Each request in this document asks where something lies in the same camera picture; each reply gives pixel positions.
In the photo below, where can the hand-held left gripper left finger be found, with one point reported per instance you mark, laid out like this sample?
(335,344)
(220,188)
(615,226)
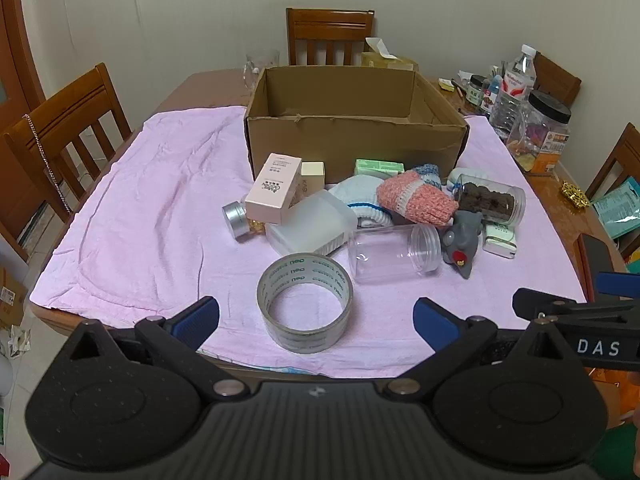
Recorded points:
(192,320)

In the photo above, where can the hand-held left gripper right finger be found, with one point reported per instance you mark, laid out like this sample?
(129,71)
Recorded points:
(435,322)

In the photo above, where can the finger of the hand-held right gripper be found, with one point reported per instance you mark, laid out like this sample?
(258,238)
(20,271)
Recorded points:
(560,307)
(617,285)

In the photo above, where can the clear plastic jar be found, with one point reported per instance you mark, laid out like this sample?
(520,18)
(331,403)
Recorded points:
(390,255)

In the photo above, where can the grey mouse toy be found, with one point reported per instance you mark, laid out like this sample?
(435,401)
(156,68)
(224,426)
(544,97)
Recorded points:
(462,242)

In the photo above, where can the small white green box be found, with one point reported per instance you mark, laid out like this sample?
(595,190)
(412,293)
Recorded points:
(500,242)

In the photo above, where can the clear packing tape roll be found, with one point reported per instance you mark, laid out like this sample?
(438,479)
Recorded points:
(300,337)

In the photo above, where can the silver lid capsule jar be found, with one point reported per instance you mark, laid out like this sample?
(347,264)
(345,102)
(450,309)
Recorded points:
(235,217)

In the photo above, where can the pink knit sock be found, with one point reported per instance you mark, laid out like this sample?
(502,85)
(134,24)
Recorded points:
(415,200)

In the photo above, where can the clear jar of brown pieces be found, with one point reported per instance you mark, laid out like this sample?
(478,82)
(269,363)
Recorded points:
(490,202)

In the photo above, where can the blue knit sock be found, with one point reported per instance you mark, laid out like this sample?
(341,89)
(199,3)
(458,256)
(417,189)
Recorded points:
(427,175)

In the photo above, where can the translucent white plastic bottle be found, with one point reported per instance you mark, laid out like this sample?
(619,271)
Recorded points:
(310,225)

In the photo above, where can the white sock with blue band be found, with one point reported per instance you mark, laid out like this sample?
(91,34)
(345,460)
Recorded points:
(355,192)

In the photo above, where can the pink carton box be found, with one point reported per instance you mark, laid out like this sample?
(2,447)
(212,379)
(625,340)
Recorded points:
(272,190)

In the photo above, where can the green carton box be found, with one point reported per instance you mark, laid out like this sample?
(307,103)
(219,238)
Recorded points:
(375,167)

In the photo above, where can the cream carton box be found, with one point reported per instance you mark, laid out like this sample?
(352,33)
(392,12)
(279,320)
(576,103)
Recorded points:
(312,180)

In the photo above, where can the brown cardboard box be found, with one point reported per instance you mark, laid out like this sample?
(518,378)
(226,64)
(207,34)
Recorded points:
(350,145)

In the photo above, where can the black flat device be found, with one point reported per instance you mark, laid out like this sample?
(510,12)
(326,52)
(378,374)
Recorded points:
(597,252)

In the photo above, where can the teal packet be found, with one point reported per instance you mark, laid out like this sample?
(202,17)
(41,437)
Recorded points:
(620,207)

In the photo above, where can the gold ornament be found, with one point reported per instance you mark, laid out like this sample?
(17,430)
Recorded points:
(575,194)

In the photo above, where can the pink cloth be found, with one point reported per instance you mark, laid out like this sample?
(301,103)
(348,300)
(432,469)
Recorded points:
(150,210)

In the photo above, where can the wooden chair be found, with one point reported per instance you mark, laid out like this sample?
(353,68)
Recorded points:
(555,77)
(327,22)
(620,160)
(70,110)

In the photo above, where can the gold foil packets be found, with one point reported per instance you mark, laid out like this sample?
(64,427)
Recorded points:
(526,161)

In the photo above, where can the large clear jar black lid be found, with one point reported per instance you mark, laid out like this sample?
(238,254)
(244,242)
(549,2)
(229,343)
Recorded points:
(547,130)

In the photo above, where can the cardboard box with labels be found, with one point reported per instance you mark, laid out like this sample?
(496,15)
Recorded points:
(11,300)

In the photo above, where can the clear water bottle red label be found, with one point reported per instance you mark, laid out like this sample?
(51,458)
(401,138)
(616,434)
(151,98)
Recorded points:
(512,95)

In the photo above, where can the blue lidded small container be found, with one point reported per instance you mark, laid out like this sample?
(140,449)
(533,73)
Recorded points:
(492,95)

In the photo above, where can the small jar dark lid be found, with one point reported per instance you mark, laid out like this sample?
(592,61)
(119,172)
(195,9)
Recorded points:
(475,91)

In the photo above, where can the yellow white small pad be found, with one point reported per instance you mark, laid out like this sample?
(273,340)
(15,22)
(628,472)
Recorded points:
(446,85)

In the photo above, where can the clear bag of pens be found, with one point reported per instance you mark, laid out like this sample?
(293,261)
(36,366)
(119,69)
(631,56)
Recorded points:
(499,72)

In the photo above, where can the glass mug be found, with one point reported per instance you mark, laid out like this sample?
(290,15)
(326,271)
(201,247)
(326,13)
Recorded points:
(260,70)

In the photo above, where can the yellow tissue box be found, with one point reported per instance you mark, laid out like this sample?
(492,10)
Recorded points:
(385,60)

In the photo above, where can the wooden door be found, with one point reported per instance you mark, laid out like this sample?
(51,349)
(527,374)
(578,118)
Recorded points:
(15,45)

